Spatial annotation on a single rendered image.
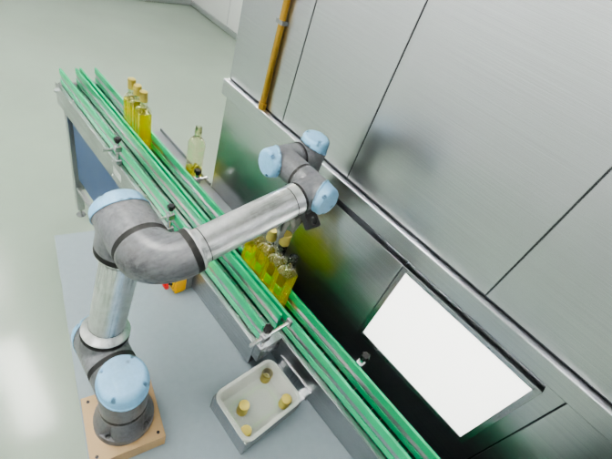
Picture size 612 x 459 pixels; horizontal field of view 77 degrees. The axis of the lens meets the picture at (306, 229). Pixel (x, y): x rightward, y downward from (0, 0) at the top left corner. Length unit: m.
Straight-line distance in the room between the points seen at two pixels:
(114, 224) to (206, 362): 0.73
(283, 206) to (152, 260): 0.29
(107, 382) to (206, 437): 0.39
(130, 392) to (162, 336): 0.43
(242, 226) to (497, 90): 0.60
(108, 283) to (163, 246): 0.22
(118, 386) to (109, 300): 0.21
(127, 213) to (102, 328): 0.35
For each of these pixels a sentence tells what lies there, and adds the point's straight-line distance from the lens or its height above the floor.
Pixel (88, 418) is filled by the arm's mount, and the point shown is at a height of 0.81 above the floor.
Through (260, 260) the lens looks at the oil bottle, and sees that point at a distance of 1.32.
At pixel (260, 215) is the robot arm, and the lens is 0.81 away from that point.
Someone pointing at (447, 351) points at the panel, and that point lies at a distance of 1.16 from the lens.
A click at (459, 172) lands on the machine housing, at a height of 1.62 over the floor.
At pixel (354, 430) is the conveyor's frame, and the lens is 1.31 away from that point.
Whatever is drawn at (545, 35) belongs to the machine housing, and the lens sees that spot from 0.91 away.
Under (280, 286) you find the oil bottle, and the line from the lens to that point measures 1.28.
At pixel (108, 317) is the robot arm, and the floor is 1.15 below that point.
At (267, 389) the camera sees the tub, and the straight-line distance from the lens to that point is 1.38.
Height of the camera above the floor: 1.99
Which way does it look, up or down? 40 degrees down
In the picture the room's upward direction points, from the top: 22 degrees clockwise
